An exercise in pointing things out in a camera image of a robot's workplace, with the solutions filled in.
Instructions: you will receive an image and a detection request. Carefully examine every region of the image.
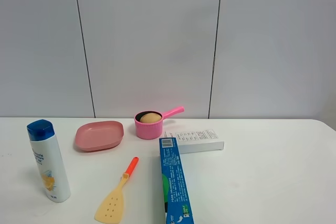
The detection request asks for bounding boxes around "brown potato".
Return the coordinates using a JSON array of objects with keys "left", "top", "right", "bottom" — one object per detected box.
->
[{"left": 139, "top": 112, "right": 162, "bottom": 124}]

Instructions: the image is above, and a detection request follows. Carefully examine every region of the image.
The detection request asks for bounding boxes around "pink toy saucepan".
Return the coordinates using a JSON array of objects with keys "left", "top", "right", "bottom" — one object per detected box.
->
[{"left": 134, "top": 106, "right": 185, "bottom": 140}]

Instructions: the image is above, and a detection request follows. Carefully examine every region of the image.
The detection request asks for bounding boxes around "white flat carton box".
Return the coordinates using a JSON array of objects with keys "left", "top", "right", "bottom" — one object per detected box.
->
[{"left": 164, "top": 130, "right": 225, "bottom": 154}]

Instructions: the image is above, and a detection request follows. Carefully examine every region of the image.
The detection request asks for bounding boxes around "pink square plate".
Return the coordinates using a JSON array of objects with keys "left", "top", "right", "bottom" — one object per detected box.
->
[{"left": 75, "top": 121, "right": 124, "bottom": 152}]

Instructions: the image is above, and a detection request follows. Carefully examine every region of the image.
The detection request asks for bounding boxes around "long blue toothpaste box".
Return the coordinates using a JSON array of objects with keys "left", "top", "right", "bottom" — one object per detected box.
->
[{"left": 159, "top": 137, "right": 194, "bottom": 224}]

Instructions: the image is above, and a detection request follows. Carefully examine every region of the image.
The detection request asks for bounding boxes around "white blue-capped shampoo bottle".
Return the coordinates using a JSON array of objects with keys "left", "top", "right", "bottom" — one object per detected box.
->
[{"left": 27, "top": 119, "right": 71, "bottom": 203}]

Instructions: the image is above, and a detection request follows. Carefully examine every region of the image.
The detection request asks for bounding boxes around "yellow spatula orange handle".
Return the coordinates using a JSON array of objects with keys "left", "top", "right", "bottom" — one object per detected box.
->
[{"left": 94, "top": 157, "right": 139, "bottom": 223}]

